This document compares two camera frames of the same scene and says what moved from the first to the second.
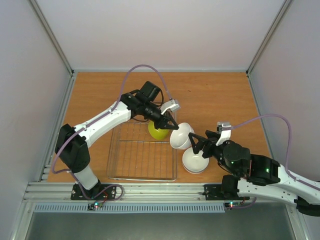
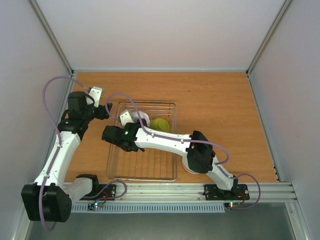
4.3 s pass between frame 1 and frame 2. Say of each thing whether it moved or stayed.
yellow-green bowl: moved
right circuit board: stayed
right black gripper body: moved
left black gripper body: moved
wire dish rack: stayed
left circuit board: stayed
